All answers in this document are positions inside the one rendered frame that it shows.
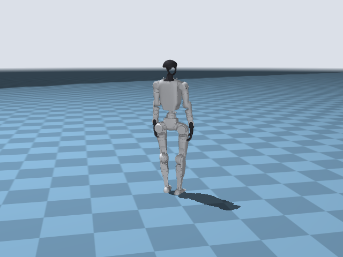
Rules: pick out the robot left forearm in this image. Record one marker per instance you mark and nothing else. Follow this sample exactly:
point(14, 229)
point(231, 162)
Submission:
point(155, 113)

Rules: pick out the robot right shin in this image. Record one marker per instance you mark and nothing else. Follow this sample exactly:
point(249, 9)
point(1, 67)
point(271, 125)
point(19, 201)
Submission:
point(180, 171)

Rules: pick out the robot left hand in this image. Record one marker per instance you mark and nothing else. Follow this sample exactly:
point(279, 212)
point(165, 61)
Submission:
point(154, 123)

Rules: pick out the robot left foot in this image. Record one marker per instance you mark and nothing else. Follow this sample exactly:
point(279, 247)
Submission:
point(167, 189)

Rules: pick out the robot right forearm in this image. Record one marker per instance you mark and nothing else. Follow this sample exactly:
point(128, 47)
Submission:
point(189, 113)

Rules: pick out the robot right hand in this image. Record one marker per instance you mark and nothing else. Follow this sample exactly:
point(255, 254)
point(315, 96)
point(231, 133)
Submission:
point(191, 130)

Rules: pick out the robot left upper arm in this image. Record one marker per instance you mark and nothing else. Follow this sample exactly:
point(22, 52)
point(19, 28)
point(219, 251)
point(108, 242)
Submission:
point(156, 93)

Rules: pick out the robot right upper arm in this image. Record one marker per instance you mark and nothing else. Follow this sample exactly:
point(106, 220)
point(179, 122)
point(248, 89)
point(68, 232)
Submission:
point(183, 86)

